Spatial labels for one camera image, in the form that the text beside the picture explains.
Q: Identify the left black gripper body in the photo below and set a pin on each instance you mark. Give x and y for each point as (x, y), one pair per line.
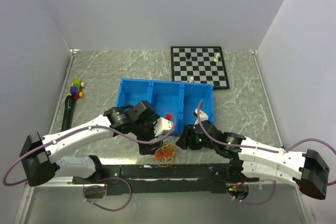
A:
(144, 130)

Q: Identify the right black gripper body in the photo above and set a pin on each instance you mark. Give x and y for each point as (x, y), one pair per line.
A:
(196, 142)

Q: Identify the blue three-compartment plastic bin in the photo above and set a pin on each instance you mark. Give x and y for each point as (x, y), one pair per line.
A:
(178, 98)

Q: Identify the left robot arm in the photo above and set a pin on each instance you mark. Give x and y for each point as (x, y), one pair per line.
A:
(44, 158)

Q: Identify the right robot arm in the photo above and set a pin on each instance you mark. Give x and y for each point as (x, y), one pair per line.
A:
(252, 161)

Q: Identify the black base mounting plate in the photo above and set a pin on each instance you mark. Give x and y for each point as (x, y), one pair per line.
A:
(162, 175)

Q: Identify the colourful toy block car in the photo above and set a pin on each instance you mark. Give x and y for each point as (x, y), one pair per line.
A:
(76, 89)

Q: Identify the black and white chessboard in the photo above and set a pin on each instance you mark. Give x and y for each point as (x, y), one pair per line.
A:
(201, 66)

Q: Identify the black chess pawn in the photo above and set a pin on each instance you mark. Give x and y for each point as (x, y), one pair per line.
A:
(188, 56)

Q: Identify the white chess piece far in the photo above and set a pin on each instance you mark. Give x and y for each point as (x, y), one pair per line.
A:
(217, 56)

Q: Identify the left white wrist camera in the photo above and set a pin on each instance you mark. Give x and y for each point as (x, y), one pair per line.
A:
(163, 126)

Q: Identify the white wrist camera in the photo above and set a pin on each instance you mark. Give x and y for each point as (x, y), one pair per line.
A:
(163, 126)
(200, 115)

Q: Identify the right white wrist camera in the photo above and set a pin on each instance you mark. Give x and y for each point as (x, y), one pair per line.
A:
(200, 115)

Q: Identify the aluminium rail frame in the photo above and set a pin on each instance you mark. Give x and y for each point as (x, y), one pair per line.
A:
(80, 181)

